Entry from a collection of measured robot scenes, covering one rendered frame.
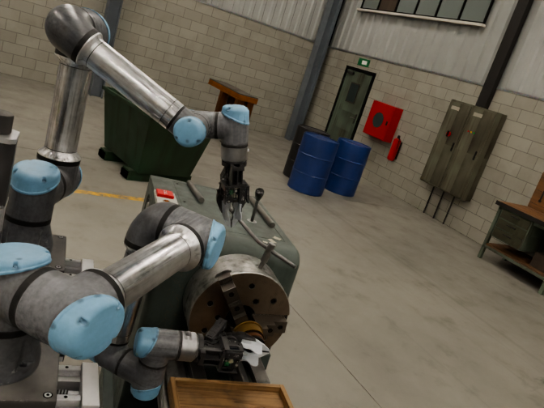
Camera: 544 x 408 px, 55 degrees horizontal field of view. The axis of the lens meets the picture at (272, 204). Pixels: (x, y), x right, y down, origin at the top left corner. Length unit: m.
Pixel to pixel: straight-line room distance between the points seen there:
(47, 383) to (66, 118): 0.74
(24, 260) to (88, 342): 0.18
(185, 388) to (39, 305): 0.75
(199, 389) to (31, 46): 10.10
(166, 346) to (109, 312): 0.45
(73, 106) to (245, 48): 10.93
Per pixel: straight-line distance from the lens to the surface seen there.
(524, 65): 9.38
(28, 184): 1.44
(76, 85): 1.52
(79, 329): 0.91
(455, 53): 10.35
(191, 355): 1.39
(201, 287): 1.55
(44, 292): 0.95
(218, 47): 12.11
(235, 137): 1.43
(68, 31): 1.37
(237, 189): 1.48
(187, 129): 1.29
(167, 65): 11.79
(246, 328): 1.50
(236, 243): 1.69
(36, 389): 1.08
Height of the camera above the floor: 1.84
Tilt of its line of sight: 15 degrees down
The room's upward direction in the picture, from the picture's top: 18 degrees clockwise
